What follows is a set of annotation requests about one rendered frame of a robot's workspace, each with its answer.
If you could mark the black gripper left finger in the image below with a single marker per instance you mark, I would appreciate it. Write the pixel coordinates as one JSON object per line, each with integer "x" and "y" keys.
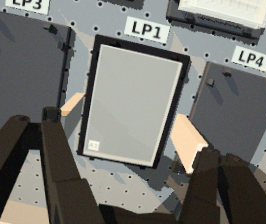
{"x": 69, "y": 197}

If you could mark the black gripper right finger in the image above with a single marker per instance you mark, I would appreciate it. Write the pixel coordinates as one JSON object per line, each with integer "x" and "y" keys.
{"x": 244, "y": 199}

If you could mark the beige button panel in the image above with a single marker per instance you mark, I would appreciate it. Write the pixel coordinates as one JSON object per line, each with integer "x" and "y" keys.
{"x": 20, "y": 213}

